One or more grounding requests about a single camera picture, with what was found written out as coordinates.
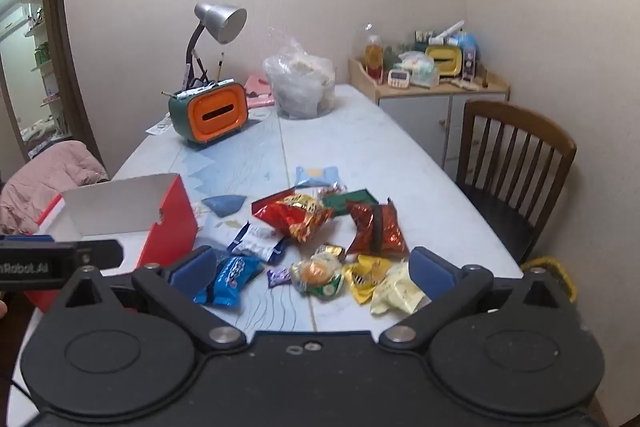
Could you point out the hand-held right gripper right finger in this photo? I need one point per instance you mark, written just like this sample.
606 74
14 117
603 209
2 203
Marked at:
429 272

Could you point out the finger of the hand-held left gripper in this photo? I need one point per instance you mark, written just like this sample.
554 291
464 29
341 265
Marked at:
85 253

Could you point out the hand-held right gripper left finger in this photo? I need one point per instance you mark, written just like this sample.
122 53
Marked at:
192 271

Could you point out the pale yellow chips packet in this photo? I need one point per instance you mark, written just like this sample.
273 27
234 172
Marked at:
397 292

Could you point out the blue cookie packet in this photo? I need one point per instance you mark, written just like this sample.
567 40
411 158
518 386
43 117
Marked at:
232 277

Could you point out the white cardboard box red trim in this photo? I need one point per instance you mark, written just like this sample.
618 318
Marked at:
172 222

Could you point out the yellow snack packet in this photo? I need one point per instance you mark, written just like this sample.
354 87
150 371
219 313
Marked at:
365 279

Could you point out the dark red shiny snack bag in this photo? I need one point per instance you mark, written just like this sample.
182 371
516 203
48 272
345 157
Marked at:
375 229

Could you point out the white and blue snack packet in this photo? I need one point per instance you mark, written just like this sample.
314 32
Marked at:
257 241

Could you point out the blue triangular snack packet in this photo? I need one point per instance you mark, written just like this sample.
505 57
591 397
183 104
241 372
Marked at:
222 204

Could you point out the small purple candy packet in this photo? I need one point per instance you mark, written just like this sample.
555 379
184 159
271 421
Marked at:
279 277

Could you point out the small gold snack packet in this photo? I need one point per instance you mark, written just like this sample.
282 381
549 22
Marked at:
330 251

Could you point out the dark green snack packet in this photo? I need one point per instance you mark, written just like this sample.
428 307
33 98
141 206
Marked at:
350 199

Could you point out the orange candy packet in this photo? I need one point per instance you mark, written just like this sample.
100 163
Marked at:
315 276

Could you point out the red and yellow chips bag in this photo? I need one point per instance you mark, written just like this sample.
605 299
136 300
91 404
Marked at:
295 217

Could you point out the light blue sun-print snack packet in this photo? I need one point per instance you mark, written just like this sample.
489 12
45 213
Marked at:
315 176

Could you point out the pink padded jacket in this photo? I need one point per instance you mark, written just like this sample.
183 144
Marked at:
55 169

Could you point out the brown wooden chair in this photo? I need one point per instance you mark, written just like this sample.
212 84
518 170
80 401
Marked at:
505 212

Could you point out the yellow plastic object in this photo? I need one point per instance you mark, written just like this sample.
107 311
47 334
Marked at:
557 269

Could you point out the printed paper leaflet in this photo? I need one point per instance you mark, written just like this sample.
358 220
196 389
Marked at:
160 126

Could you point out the white cabinet with wooden top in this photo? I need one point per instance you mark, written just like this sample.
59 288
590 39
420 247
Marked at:
415 117

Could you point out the green orange desk organizer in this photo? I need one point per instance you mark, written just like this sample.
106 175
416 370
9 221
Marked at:
215 114

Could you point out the pink flat packet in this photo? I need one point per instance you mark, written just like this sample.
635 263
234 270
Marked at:
257 91

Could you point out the white kitchen timer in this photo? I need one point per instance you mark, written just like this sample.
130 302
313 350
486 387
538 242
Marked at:
399 78

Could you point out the clear bag of white items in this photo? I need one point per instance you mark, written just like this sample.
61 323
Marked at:
419 69

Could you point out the thin paint brush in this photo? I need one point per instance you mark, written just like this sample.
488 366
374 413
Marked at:
220 66
200 66

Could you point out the yellow tissue box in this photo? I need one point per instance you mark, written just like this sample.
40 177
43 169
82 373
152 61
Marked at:
444 62

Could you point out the clear plastic bag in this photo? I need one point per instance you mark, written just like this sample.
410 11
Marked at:
300 82

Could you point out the bottle with orange liquid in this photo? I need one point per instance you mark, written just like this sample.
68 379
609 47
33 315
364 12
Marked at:
374 57

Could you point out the silver desk lamp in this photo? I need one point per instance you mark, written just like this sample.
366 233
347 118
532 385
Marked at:
220 19

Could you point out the dark wooden door frame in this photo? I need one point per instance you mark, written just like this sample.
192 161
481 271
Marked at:
67 57

